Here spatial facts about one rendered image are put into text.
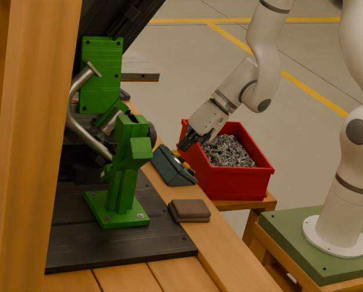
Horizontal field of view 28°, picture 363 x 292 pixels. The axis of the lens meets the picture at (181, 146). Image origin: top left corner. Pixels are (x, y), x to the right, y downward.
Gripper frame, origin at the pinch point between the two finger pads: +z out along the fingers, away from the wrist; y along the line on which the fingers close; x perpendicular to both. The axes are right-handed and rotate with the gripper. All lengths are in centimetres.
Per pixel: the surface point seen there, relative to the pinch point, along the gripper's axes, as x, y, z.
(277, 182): -165, 116, 1
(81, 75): 41.9, -0.4, 2.0
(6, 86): 83, -54, 3
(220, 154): -18.7, 6.0, -3.7
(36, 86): 82, -61, -1
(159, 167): 5.4, -4.8, 9.1
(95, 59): 39.7, 3.6, -2.9
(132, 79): 20.2, 13.9, -4.0
